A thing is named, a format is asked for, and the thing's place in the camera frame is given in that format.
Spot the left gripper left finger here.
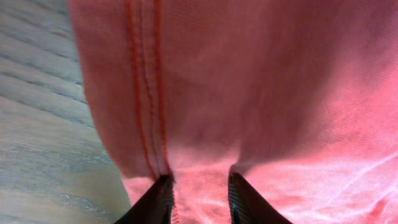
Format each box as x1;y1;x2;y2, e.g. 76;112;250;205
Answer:
115;175;174;224

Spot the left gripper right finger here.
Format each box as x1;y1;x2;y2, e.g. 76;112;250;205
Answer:
228;173;292;224

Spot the coral red t-shirt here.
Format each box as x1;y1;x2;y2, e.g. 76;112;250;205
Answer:
68;0;397;223

